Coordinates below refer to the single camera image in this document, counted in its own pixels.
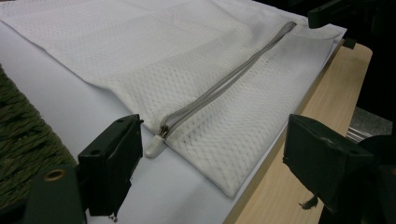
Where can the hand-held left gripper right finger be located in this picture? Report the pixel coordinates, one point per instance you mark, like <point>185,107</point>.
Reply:
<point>323,161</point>

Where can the metal rail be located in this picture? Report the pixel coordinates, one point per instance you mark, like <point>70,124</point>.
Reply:
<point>358,133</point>

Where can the white table sheet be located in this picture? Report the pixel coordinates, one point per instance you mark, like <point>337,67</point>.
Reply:
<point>77,105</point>

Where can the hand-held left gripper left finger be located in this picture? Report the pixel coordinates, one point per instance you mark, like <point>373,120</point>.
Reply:
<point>107,161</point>

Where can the black clip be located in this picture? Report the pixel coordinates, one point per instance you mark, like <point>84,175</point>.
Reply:
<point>349,43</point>

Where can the green knitted garment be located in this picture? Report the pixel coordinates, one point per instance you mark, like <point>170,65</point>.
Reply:
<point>25,133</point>

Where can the white mesh laundry bag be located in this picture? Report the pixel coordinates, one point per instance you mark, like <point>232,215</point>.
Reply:
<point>174,59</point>

